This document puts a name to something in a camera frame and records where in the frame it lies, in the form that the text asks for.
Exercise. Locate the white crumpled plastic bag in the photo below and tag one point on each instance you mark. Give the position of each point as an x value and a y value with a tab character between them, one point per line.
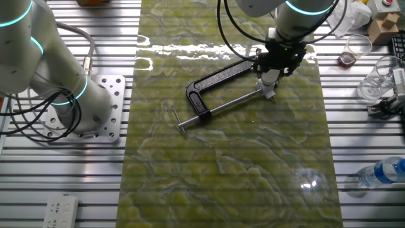
357	16

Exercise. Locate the small wooden block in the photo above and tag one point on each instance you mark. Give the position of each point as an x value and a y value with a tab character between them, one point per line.
390	19

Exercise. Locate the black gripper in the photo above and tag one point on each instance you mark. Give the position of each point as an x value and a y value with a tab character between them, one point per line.
283	55

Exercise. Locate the blue label water bottle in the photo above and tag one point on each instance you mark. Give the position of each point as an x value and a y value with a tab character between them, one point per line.
383	172

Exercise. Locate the clear plastic cup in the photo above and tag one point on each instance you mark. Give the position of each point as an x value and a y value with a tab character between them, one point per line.
376	82

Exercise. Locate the black C-clamp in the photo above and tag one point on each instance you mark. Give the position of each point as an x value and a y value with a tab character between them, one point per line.
215	79

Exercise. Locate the tan cardboard box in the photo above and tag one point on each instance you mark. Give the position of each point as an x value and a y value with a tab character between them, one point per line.
381	35

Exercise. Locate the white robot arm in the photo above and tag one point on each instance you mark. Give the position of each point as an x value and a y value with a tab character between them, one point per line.
63	79

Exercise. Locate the white ribbed device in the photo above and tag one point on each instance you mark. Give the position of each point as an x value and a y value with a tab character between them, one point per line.
399	80

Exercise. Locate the brown wooden item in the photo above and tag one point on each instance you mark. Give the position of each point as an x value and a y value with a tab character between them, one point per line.
91	2

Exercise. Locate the grey emergency stop box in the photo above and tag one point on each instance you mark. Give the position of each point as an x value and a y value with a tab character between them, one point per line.
387	9

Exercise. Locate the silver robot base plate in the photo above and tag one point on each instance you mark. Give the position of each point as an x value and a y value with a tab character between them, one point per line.
115	95

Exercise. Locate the white power strip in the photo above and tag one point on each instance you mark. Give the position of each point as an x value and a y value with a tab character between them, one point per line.
60	212

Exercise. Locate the black and metal tool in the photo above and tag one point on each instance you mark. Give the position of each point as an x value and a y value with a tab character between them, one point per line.
384	107

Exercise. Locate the green marble pattern mat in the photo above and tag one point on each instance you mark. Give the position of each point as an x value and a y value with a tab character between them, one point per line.
221	177

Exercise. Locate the black keyboard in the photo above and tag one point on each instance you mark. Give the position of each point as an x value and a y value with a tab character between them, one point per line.
399	46

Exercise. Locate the glass beaker with dark liquid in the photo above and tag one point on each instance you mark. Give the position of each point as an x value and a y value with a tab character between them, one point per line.
351	55

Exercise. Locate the white light bulb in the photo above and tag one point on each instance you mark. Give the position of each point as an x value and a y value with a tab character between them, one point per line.
269	77

